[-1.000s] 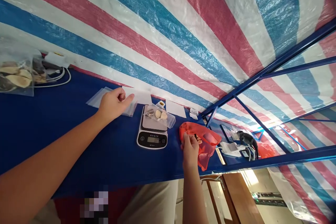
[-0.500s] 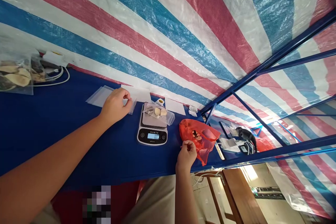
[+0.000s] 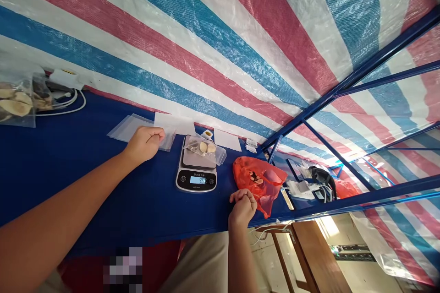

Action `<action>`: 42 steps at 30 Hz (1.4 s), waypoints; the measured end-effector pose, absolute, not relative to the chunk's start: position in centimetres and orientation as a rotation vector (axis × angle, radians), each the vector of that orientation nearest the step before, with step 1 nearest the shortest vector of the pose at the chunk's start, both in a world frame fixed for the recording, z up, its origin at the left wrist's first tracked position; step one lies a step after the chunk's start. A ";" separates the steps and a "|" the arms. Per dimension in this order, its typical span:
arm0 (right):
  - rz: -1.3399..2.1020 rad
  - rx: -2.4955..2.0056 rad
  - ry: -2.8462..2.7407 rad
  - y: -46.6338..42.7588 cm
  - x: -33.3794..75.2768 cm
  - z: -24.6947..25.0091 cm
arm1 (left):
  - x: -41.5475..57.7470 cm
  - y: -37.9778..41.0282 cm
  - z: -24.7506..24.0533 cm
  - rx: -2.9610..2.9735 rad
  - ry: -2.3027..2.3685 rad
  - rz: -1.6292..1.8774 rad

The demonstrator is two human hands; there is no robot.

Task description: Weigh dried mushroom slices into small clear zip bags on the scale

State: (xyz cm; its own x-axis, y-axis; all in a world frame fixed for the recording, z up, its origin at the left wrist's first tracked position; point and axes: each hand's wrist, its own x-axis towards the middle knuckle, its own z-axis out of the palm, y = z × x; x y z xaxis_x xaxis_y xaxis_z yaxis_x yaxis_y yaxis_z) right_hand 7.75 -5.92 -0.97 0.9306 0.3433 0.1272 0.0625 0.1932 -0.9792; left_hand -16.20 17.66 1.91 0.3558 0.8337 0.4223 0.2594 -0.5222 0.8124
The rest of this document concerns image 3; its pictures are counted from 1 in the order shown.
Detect digital kitchen scale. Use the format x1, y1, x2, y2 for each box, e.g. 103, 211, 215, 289
175, 135, 218, 193

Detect person's right hand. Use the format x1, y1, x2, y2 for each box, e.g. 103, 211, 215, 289
229, 189, 258, 226

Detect person's legs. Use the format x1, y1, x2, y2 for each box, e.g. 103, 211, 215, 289
160, 230, 231, 293

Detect clear bag of herb slices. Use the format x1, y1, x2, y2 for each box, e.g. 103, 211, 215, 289
183, 134, 227, 167

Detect white charger box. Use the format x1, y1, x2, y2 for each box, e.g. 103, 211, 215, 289
50, 69, 85, 91

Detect wooden table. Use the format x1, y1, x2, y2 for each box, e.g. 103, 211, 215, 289
256, 219, 353, 293

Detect red plastic bag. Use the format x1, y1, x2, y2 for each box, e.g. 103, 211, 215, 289
232, 156, 288, 219

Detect black cable bundle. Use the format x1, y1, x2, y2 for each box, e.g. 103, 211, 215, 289
307, 165, 337, 201

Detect person's body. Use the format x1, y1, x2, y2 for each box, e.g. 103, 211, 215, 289
56, 239, 183, 293

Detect large white paper sheet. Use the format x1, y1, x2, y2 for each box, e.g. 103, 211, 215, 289
153, 111, 196, 136

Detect white cable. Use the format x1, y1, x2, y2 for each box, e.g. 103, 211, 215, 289
35, 88, 87, 115

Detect large bag of pale dried slices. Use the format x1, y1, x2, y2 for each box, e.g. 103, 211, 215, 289
0, 65, 38, 129

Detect red white blue striped tarp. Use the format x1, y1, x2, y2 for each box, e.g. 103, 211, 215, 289
0, 0, 440, 287

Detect blue metal shelf frame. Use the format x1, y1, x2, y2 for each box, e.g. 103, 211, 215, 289
260, 8, 440, 229

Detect bag of dark dried slices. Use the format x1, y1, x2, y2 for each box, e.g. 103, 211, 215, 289
32, 72, 55, 113

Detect thin white cord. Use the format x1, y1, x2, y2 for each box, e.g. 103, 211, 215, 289
252, 223, 293, 247

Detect pile of clear zip bags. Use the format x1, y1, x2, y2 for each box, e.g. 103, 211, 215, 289
107, 114, 176, 152

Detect small white paper sheet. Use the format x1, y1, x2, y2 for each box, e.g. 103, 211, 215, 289
213, 128, 243, 152

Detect person's left hand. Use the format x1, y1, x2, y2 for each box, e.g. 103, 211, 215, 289
127, 126, 166, 162

